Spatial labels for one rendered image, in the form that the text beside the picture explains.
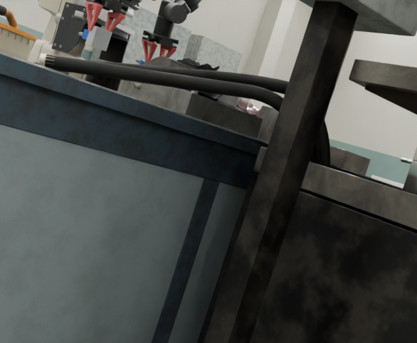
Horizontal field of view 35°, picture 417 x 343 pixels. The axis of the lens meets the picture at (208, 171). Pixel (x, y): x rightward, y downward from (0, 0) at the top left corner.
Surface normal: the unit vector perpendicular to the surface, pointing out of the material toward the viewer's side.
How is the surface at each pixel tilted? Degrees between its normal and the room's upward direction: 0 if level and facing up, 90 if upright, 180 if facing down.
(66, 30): 90
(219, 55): 90
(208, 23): 90
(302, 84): 90
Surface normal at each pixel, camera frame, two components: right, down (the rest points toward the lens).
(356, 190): -0.73, -0.20
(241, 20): 0.66, 0.26
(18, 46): 0.84, 0.33
